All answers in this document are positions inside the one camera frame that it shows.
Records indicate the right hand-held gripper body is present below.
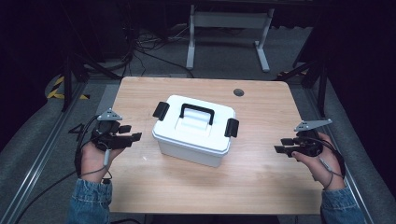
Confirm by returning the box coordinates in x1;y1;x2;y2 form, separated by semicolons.
291;119;333;158

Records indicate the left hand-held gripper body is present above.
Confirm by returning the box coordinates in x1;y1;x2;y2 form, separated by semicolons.
90;107;134;153

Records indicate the person's right hand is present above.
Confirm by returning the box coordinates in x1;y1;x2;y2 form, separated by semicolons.
290;132;347;191

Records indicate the person's left hand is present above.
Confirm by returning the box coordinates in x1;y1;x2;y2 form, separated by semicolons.
79;139;126;184

